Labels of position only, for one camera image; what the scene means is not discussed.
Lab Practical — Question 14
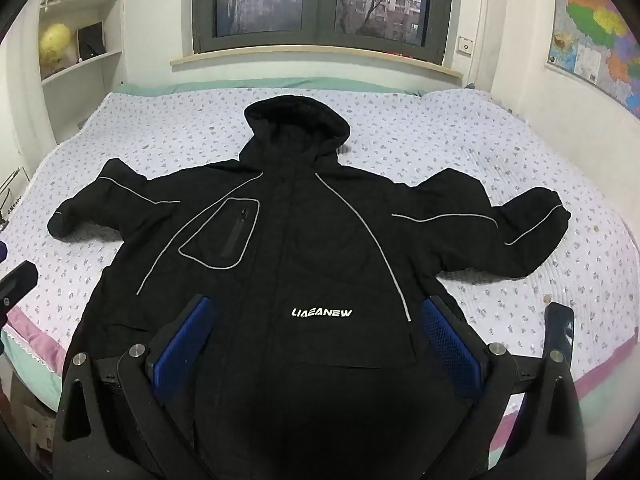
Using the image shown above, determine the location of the yellow globe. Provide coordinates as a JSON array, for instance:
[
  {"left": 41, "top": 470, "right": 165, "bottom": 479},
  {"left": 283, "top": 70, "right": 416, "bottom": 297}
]
[{"left": 39, "top": 22, "right": 74, "bottom": 69}]

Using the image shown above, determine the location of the black box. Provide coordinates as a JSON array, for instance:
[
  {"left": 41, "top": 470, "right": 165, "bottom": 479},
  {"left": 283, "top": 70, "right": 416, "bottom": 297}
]
[{"left": 76, "top": 22, "right": 106, "bottom": 61}]

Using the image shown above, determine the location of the bed with floral quilt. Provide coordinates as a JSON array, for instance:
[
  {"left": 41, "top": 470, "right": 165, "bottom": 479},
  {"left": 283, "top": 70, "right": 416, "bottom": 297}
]
[{"left": 0, "top": 77, "right": 640, "bottom": 413}]

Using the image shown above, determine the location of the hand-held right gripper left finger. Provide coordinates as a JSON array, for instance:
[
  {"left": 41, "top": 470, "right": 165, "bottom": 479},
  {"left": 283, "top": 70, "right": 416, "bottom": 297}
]
[{"left": 52, "top": 294, "right": 217, "bottom": 480}]

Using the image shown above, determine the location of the white bookshelf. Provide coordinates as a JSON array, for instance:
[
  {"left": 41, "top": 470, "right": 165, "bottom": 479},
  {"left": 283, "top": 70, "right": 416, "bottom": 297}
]
[{"left": 37, "top": 0, "right": 127, "bottom": 147}]

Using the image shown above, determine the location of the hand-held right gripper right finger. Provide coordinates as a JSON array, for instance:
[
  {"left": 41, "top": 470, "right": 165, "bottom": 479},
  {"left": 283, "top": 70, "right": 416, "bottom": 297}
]
[{"left": 422, "top": 296, "right": 586, "bottom": 480}]

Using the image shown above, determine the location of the black hooded jacket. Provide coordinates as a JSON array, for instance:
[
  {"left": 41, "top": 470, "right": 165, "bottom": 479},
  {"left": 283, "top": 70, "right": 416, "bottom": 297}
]
[{"left": 47, "top": 95, "right": 572, "bottom": 480}]

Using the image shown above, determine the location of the wooden window sill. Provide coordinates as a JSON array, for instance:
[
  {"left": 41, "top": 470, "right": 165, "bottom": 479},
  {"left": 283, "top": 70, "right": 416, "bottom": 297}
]
[{"left": 170, "top": 49, "right": 462, "bottom": 83}]

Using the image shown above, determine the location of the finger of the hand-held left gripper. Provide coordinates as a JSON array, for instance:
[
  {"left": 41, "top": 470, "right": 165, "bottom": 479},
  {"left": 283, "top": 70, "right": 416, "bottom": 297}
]
[{"left": 0, "top": 261, "right": 39, "bottom": 331}]

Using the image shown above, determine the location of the colourful wall map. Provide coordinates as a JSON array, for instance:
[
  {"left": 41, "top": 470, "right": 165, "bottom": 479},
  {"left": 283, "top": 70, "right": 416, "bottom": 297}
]
[{"left": 545, "top": 0, "right": 640, "bottom": 121}]

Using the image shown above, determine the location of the dark framed window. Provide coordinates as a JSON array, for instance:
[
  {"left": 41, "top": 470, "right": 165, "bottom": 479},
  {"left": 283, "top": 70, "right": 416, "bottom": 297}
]
[{"left": 192, "top": 0, "right": 455, "bottom": 66}]

